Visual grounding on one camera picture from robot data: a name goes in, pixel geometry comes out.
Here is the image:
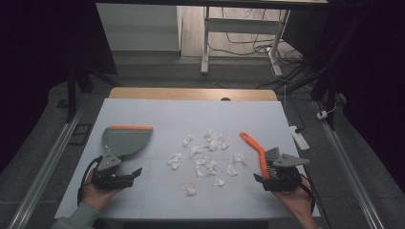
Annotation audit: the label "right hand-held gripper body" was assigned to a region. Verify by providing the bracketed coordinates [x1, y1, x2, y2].
[266, 153, 309, 193]

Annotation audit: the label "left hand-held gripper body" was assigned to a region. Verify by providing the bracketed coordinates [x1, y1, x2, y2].
[91, 152, 133, 192]

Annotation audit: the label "orange brush with grey bristles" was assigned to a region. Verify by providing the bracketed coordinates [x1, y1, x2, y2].
[239, 131, 282, 180]

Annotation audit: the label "grey dustpan with orange edge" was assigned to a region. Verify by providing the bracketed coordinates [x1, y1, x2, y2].
[100, 124, 155, 161]

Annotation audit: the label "white paper scraps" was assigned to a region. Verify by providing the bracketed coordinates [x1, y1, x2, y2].
[167, 128, 247, 198]

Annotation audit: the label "person's right hand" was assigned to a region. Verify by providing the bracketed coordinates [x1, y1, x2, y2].
[273, 180, 315, 221]

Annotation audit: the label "person's left hand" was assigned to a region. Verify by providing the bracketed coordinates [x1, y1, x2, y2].
[80, 171, 123, 212]

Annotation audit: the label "white power strip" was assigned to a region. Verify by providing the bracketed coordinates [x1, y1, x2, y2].
[288, 125, 310, 151]

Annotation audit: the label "white work board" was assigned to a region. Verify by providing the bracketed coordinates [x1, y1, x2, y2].
[54, 97, 321, 221]

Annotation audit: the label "black metal stand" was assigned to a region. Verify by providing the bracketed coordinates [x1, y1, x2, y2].
[64, 61, 119, 124]
[276, 18, 362, 132]

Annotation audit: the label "wooden table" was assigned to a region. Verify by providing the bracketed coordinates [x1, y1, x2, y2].
[108, 87, 278, 102]

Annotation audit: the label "dark curtain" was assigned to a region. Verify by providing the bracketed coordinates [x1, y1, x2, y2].
[0, 0, 117, 175]
[327, 0, 405, 194]

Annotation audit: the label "white cabinet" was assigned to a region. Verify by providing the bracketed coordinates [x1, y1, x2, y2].
[96, 3, 183, 52]

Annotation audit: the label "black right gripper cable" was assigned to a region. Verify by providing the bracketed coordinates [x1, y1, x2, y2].
[299, 175, 317, 215]

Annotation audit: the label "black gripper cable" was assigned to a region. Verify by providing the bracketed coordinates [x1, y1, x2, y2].
[76, 156, 104, 206]
[299, 175, 317, 215]

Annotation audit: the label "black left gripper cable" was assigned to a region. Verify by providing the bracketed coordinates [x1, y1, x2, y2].
[76, 156, 104, 206]

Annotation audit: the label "black floor frame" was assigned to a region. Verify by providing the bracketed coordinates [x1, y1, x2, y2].
[67, 123, 94, 147]

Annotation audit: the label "black power strip cable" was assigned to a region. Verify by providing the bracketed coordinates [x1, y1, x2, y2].
[284, 85, 306, 134]

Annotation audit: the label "aluminium floor rail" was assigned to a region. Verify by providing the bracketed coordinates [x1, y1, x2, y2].
[313, 100, 387, 229]
[8, 104, 86, 229]

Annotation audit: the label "black floor cables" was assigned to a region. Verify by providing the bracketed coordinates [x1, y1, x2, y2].
[208, 8, 309, 91]

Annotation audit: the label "white metal desk frame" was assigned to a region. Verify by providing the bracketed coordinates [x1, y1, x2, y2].
[200, 6, 291, 77]

